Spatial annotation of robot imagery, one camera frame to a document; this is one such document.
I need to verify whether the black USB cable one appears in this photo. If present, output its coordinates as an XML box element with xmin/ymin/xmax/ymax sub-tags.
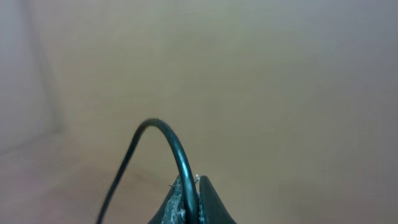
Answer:
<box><xmin>95</xmin><ymin>118</ymin><xmax>200</xmax><ymax>224</ymax></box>

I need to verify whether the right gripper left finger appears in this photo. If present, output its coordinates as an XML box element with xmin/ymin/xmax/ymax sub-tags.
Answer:
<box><xmin>148</xmin><ymin>176</ymin><xmax>186</xmax><ymax>224</ymax></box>

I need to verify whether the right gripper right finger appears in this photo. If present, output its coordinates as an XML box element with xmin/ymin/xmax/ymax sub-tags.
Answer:
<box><xmin>198</xmin><ymin>175</ymin><xmax>236</xmax><ymax>224</ymax></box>

